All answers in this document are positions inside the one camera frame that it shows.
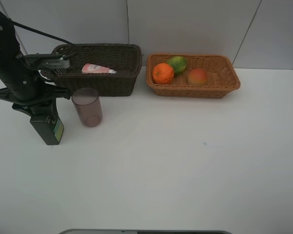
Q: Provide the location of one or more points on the dark green pump bottle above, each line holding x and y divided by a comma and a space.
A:
49, 129

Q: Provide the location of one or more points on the pink lotion bottle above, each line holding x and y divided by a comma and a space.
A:
96, 69

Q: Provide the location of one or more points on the orange tangerine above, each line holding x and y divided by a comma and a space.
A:
162, 73

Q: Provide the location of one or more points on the translucent purple plastic cup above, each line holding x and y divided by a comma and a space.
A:
87, 104

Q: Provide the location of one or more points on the light orange wicker basket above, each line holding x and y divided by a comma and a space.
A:
221, 76

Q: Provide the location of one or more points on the red yellow peach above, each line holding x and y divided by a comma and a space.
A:
197, 76

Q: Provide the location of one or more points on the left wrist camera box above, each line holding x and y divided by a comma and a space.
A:
44, 61

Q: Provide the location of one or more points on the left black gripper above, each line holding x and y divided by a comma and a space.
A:
26, 87

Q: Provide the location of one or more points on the dark brown wicker basket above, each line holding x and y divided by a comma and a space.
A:
124, 59

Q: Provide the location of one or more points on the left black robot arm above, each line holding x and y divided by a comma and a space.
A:
10, 47

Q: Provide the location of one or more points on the green lime fruit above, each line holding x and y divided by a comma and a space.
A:
178, 63

